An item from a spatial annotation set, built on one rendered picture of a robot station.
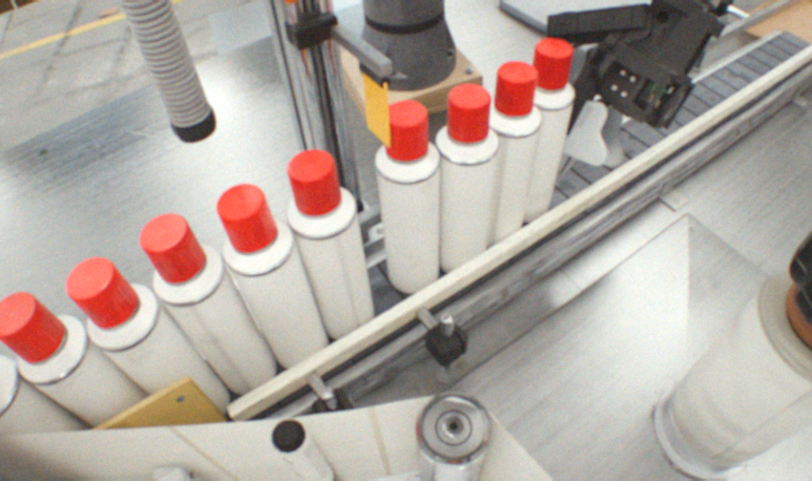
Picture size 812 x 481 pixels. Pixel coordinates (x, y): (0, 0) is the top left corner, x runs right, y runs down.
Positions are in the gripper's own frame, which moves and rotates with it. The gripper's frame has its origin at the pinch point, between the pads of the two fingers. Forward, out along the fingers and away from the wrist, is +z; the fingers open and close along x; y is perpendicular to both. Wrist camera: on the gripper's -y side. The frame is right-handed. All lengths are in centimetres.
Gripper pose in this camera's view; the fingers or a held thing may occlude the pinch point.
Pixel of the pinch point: (558, 160)
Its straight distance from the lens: 58.4
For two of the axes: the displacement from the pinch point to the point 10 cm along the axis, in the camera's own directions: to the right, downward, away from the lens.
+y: 5.7, 6.3, -5.3
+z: -3.7, 7.7, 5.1
